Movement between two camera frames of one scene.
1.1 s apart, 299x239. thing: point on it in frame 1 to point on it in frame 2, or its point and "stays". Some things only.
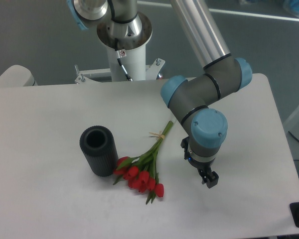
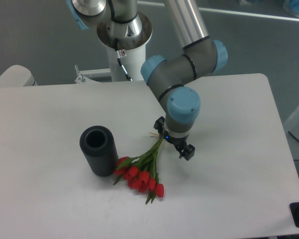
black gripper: (204, 167) to (187, 152)
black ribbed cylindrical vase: (99, 148) stays
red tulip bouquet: (140, 172) stays
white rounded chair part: (15, 75) stays
